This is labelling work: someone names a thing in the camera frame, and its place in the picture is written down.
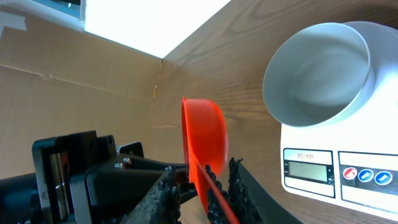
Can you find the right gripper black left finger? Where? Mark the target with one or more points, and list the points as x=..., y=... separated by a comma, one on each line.
x=161, y=204

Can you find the orange measuring scoop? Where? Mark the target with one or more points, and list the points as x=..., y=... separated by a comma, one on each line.
x=205, y=142

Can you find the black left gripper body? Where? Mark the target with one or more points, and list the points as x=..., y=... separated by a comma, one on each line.
x=84, y=178

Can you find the white round bowl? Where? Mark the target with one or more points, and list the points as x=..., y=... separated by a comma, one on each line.
x=332, y=72

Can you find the white digital kitchen scale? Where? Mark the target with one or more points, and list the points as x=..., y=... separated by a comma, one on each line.
x=352, y=163

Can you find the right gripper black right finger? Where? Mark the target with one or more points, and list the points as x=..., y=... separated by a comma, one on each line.
x=249, y=201

